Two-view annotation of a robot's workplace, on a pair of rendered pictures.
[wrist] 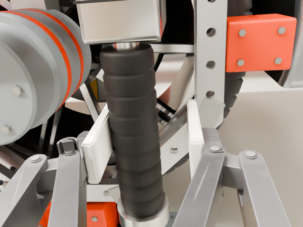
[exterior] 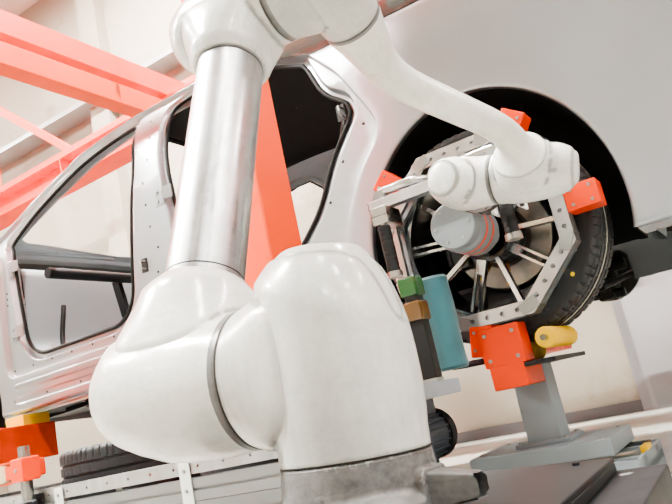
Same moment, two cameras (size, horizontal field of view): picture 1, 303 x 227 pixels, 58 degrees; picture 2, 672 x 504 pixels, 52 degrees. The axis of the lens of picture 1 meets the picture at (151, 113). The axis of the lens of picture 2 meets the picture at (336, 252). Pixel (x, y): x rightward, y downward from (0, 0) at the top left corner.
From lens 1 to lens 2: 162 cm
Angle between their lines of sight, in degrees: 43
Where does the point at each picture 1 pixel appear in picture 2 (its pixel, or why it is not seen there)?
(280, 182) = not seen: outside the picture
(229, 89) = (589, 232)
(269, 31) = (582, 186)
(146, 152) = (508, 209)
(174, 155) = (553, 269)
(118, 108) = not seen: hidden behind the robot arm
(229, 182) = not seen: hidden behind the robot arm
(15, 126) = (467, 235)
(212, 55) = (558, 205)
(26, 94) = (471, 220)
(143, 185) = (509, 220)
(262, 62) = (584, 201)
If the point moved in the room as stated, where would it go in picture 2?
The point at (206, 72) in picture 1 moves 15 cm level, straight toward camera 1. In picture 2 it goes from (557, 214) to (536, 208)
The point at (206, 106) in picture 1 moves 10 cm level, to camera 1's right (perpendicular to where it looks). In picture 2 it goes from (563, 232) to (601, 221)
